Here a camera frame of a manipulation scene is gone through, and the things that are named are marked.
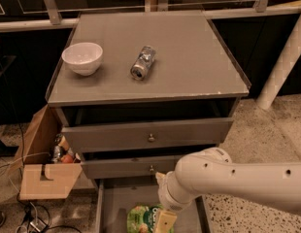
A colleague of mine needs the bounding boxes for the silver drink can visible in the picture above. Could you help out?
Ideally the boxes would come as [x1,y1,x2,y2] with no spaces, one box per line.
[130,46,156,81]

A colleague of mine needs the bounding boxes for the white ceramic bowl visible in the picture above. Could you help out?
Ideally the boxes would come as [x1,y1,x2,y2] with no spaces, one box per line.
[61,42,103,76]

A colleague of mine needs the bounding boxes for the grey top drawer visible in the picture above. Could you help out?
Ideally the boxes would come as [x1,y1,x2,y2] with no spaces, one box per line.
[62,117,233,152]

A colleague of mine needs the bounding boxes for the grey middle drawer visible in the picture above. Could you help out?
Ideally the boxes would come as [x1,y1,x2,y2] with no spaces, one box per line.
[82,155,182,180]

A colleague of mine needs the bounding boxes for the grey drawer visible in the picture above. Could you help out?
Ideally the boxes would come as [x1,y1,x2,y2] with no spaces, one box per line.
[62,117,233,152]
[82,155,182,180]
[95,176,215,233]

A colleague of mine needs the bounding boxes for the green rice chip bag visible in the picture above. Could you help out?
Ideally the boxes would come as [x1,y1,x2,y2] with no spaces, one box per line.
[127,204,164,233]

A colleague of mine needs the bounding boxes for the grey bottom drawer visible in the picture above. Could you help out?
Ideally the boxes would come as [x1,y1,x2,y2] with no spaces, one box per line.
[95,176,215,233]

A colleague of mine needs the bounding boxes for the white leaning pole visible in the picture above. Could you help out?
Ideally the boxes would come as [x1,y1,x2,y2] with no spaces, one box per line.
[256,14,301,110]

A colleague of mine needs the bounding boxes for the cardboard box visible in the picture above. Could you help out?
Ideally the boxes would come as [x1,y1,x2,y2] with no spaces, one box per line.
[8,106,82,200]

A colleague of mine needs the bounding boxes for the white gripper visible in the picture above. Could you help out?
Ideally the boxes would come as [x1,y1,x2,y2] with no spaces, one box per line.
[152,172,193,233]

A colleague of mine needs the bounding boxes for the cables on floor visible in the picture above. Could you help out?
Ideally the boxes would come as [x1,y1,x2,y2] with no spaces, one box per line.
[0,152,84,233]

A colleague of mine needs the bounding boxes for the grey drawer cabinet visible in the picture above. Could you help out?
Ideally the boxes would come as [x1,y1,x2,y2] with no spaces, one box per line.
[45,11,252,182]

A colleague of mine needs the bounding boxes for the metal railing frame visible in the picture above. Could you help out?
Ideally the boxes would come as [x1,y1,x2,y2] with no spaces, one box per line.
[0,0,301,32]

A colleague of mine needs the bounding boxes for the items inside cardboard box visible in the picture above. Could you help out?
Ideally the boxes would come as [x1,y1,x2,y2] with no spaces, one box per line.
[50,134,81,164]

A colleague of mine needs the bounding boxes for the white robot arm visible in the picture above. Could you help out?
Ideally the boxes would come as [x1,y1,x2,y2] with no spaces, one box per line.
[156,148,301,219]

